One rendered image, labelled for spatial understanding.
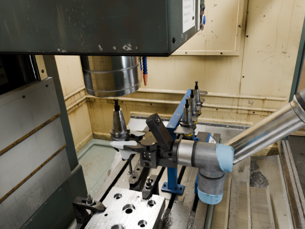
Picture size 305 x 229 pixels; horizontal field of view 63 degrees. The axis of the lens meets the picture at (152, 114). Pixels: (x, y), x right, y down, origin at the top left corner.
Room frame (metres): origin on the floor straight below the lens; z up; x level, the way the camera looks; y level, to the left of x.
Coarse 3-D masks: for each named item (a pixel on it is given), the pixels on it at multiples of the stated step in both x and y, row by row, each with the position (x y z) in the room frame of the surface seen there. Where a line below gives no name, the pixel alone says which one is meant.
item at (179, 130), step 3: (177, 126) 0.91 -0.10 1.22; (177, 129) 0.88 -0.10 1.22; (180, 129) 0.88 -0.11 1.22; (183, 129) 0.88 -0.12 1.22; (186, 129) 0.87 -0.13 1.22; (189, 129) 0.87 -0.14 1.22; (192, 129) 0.87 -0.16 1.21; (174, 132) 0.86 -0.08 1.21; (177, 132) 0.86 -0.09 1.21; (180, 132) 0.86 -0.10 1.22; (183, 132) 0.85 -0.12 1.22; (186, 132) 0.85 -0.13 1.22; (189, 132) 0.85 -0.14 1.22; (192, 132) 0.86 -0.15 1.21
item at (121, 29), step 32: (0, 0) 0.64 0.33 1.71; (32, 0) 0.61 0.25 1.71; (64, 0) 0.58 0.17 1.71; (96, 0) 0.55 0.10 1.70; (128, 0) 0.53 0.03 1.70; (160, 0) 0.51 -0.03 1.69; (0, 32) 0.65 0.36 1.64; (32, 32) 0.62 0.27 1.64; (64, 32) 0.58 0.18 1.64; (96, 32) 0.56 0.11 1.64; (128, 32) 0.53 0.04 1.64; (160, 32) 0.51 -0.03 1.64; (192, 32) 0.72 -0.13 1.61
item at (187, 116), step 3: (186, 108) 0.92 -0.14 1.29; (189, 108) 0.92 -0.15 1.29; (183, 111) 0.92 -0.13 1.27; (186, 111) 0.91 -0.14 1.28; (189, 111) 0.91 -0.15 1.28; (183, 114) 0.92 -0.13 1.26; (186, 114) 0.91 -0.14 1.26; (189, 114) 0.91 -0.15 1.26; (183, 117) 0.92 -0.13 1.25; (186, 117) 0.91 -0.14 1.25; (189, 117) 0.91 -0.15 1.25; (183, 120) 0.91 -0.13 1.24; (186, 120) 0.91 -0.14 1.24; (189, 120) 0.91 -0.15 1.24; (183, 123) 0.91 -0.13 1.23; (186, 123) 0.91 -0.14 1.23; (189, 123) 0.91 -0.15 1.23
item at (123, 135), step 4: (128, 128) 0.69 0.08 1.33; (112, 132) 0.67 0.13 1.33; (124, 132) 0.67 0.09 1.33; (128, 132) 0.69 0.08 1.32; (112, 136) 0.68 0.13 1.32; (116, 136) 0.66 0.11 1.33; (120, 136) 0.66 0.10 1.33; (124, 136) 0.67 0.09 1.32; (116, 140) 0.66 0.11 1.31; (120, 140) 0.66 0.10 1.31; (124, 140) 0.66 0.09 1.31
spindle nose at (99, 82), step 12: (84, 60) 0.63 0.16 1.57; (96, 60) 0.61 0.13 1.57; (108, 60) 0.61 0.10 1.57; (120, 60) 0.62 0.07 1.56; (132, 60) 0.64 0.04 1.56; (84, 72) 0.64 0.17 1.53; (96, 72) 0.62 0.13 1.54; (108, 72) 0.61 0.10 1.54; (120, 72) 0.62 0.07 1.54; (132, 72) 0.64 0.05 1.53; (84, 84) 0.66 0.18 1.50; (96, 84) 0.62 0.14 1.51; (108, 84) 0.61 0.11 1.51; (120, 84) 0.61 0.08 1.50; (132, 84) 0.63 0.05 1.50; (96, 96) 0.62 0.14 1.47; (108, 96) 0.61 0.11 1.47; (120, 96) 0.62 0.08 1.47
